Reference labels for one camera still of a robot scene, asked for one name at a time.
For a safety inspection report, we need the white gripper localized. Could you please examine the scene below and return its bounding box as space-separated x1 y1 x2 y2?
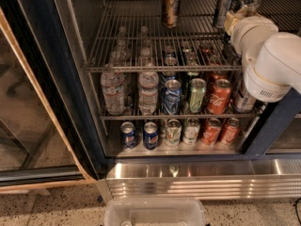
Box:
224 11 278 55

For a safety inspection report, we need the silver blue redbull can front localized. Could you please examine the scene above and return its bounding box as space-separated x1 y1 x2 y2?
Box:
234 0 261 19

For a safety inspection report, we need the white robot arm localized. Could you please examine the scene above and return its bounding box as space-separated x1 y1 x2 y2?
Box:
224 12 301 103

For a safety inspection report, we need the silver redbull can rear left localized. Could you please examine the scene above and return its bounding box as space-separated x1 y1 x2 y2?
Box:
213 0 232 28

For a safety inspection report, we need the brown gold tall can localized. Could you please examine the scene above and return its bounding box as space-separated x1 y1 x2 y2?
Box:
161 0 181 28

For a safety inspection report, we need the green soda can middle shelf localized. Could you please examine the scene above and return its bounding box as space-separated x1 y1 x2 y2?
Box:
188 78 207 113

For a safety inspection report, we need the red coca-cola can middle shelf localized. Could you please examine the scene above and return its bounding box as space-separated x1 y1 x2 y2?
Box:
207 79 231 115

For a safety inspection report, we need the white blue can middle shelf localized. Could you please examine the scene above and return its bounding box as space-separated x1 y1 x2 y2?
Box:
233 76 256 113

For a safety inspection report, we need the blue pepsi can middle shelf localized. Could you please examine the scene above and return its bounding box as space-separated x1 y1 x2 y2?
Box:
163 79 182 115

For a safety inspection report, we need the red coke can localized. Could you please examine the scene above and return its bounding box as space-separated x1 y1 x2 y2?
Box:
201 118 222 146
219 118 241 145

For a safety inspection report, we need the white green can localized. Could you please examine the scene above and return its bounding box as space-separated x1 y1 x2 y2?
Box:
166 120 182 147
182 118 200 144

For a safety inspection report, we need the blue pepsi can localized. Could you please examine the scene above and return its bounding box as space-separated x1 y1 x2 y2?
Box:
120 121 136 149
143 121 158 150

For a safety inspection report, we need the blue pepsi can bottom left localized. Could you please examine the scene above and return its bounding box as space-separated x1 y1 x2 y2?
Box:
120 121 136 149

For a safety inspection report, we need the stainless steel fridge base grille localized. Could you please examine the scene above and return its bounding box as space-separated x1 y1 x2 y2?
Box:
96 159 301 202

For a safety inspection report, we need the open glass fridge door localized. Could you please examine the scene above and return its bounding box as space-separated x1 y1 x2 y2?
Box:
0 0 104 194

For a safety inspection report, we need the clear water bottle right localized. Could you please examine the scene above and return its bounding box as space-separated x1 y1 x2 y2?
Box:
138 58 159 115

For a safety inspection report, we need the clear water bottle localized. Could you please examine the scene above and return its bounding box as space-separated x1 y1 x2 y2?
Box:
138 58 159 115
101 51 125 116

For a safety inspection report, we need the clear water bottle left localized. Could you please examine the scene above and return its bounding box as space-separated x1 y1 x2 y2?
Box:
101 51 125 116

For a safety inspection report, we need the clear plastic bin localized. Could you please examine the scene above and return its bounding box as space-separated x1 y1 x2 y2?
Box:
103 197 205 226

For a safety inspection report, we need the top wire fridge shelf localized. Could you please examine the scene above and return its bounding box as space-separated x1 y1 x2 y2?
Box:
85 0 301 73

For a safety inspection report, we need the wire fridge shelf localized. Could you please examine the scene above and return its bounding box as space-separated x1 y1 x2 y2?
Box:
85 0 301 73
100 106 263 121

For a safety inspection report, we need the middle wire fridge shelf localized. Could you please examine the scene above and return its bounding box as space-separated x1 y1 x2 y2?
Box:
100 106 263 121

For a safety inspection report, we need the black cable on floor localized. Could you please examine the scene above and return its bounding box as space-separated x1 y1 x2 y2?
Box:
293 197 301 226

